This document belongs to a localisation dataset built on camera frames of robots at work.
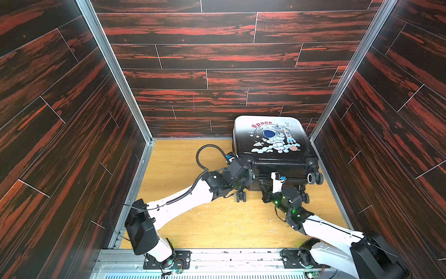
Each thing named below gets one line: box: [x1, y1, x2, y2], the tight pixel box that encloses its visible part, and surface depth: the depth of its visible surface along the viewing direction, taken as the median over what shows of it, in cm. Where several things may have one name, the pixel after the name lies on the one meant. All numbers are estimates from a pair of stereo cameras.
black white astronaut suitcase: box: [232, 115, 325, 205], surface depth 86 cm
